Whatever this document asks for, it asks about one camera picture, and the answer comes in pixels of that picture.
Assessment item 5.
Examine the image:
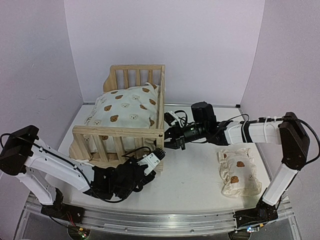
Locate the wooden pet bed frame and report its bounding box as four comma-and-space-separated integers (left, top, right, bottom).
69, 64, 165, 168

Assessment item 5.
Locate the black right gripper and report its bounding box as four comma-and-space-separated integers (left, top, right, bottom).
153, 122, 207, 151

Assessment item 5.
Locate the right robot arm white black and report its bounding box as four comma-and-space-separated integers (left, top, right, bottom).
178, 104, 309, 204

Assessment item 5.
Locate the small bear print pillow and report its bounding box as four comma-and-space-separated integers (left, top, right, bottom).
217, 148, 262, 198

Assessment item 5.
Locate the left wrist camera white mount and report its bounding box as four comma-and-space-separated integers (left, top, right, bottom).
137, 148, 166, 176

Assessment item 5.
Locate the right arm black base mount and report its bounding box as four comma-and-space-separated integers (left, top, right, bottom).
233, 197, 282, 230

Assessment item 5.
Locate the bear print cream cushion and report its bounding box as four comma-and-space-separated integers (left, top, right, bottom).
83, 82, 160, 153

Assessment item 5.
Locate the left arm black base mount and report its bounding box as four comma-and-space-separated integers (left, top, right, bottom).
40, 188, 85, 224

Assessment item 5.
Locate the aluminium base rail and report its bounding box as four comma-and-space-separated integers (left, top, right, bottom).
14, 189, 301, 240

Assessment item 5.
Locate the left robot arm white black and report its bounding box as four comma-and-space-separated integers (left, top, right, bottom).
0, 125, 165, 219

